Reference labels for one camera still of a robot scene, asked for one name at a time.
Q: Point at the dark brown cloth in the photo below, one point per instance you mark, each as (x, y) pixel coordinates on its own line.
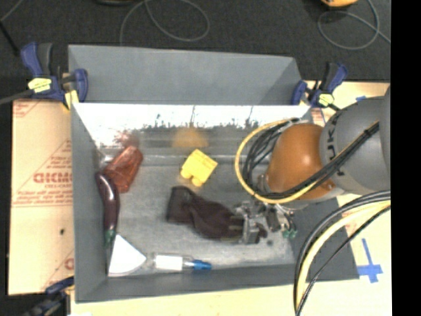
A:
(204, 214)

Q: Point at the yellow toy block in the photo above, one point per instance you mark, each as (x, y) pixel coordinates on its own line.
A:
(199, 166)

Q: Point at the clear tube with blue cap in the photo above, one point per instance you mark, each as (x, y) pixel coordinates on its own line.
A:
(171, 262)

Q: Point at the white fan-shaped piece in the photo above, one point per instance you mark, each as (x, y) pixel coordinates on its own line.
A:
(125, 257)

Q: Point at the red clear plastic cup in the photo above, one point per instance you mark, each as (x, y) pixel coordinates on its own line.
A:
(124, 167)

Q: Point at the purple toy eggplant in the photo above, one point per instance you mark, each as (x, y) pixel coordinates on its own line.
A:
(111, 206)

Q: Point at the grey metal bin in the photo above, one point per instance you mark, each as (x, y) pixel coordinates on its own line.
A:
(171, 77)

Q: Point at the brown cardboard board, red print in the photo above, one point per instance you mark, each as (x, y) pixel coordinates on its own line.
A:
(39, 150)

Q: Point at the black cylinder on white bracket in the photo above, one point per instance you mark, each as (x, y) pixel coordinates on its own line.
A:
(273, 218)

